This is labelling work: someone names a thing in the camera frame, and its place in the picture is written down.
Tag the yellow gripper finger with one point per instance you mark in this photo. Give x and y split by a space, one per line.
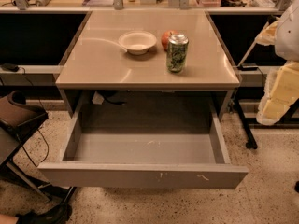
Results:
267 36
281 90

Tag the green soda can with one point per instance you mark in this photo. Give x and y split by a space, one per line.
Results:
177 49

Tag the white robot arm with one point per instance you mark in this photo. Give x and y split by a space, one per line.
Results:
287 34

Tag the grey open top drawer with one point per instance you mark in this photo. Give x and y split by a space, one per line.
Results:
148 139

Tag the grey drawer cabinet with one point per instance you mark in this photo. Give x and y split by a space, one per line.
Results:
98 61

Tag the black power adapter right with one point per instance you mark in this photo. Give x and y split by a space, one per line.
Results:
248 66

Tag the black power adapter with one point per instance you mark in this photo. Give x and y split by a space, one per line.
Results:
248 66
10 67

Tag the black stand leg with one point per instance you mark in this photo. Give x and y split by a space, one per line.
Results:
251 143

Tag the red apple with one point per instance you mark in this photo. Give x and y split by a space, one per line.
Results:
165 36

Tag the white paper bowl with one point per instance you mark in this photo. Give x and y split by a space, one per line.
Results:
137 42

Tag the black power adapter left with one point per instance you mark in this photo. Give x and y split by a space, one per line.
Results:
10 67

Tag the brown padded chair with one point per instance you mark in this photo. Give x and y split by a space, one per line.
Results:
18 122

